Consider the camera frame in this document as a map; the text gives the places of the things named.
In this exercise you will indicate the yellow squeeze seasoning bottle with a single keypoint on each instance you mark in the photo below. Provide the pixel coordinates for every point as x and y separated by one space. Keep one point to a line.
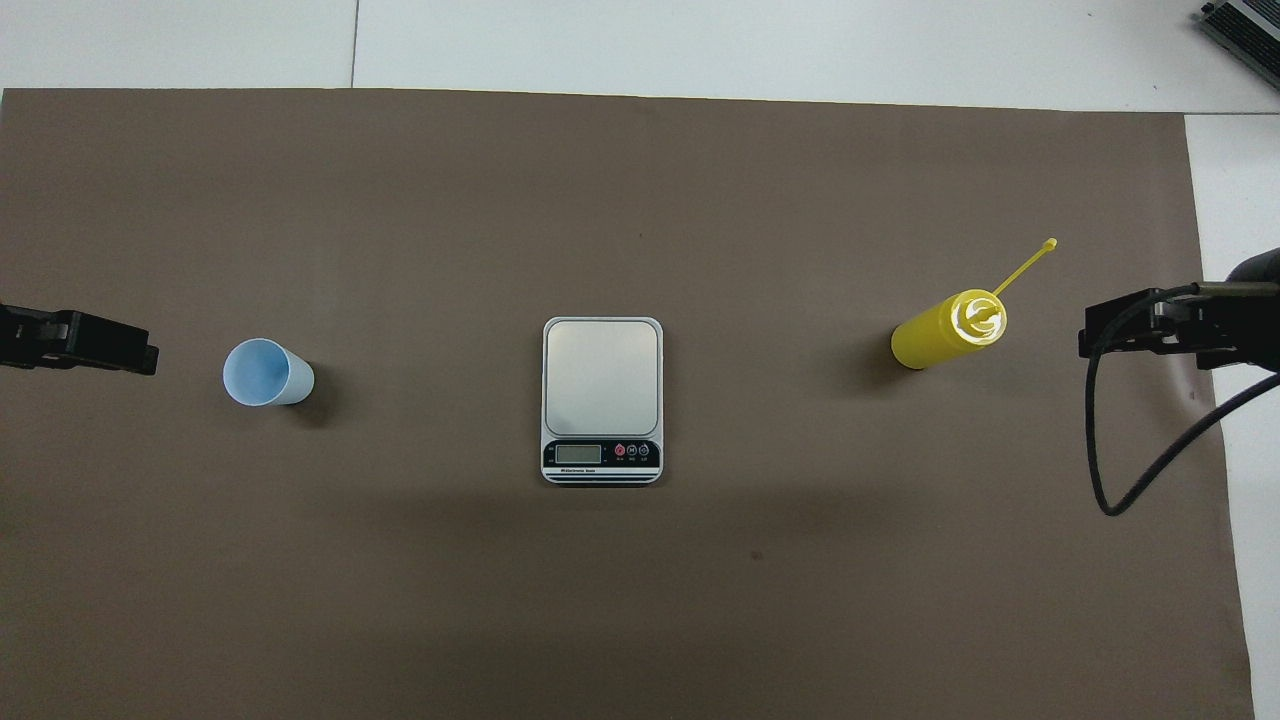
940 335

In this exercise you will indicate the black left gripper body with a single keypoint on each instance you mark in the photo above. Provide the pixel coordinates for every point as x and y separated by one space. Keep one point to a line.
25 340

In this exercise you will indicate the grey finned metal device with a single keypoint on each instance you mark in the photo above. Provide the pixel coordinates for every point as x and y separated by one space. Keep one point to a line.
1250 30

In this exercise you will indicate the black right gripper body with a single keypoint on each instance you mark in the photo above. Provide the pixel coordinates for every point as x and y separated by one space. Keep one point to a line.
1240 320

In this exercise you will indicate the brown paper table mat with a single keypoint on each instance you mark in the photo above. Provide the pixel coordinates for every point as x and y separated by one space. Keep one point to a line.
600 200

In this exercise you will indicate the silver digital kitchen scale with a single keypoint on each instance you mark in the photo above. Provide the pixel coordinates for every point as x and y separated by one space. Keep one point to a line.
600 380

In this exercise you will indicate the light blue plastic cup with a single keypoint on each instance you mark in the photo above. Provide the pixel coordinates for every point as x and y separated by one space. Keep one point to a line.
265 372

